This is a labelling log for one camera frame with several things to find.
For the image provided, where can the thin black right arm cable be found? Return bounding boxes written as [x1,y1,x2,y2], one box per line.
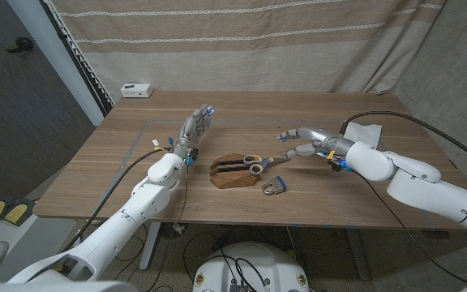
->
[353,170,467,285]

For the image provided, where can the white power strip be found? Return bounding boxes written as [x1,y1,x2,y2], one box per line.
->
[120,83,154,99]

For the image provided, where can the beige striped backdrop curtain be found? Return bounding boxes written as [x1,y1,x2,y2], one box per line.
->
[50,0,448,102]

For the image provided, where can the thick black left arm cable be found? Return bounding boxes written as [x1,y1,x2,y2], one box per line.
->
[61,148,170,252]

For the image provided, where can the white robot chest cover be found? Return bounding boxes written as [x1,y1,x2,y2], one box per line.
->
[0,281,139,292]

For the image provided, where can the dark grey door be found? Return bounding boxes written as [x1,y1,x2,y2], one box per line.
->
[0,0,96,200]

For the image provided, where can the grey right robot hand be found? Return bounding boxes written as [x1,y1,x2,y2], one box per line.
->
[276,127,354,159]

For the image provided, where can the grey handled scissors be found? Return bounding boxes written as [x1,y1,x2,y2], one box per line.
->
[242,154,293,177]

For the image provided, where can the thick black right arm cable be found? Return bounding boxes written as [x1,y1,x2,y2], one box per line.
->
[338,110,467,170]

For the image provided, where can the brown wooden scissors holder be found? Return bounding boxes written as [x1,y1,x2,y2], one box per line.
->
[209,152,261,190]

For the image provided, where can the silver padlock with blue base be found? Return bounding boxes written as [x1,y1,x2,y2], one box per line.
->
[261,176,287,196]

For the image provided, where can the black backdrop frame pole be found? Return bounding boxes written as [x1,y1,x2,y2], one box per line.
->
[41,0,115,118]

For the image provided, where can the black door handle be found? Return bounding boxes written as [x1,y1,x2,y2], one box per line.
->
[6,36,35,54]

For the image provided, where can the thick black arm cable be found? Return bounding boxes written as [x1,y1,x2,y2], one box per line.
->
[338,110,467,170]
[61,148,170,252]

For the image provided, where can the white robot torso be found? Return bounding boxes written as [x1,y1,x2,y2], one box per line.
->
[192,242,311,292]

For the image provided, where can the white tissue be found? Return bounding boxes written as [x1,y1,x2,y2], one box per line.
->
[345,121,383,150]

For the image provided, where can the white table leg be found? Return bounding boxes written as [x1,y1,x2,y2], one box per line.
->
[139,221,162,271]
[345,227,371,281]

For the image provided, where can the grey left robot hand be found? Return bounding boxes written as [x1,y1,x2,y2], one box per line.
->
[172,104,215,160]

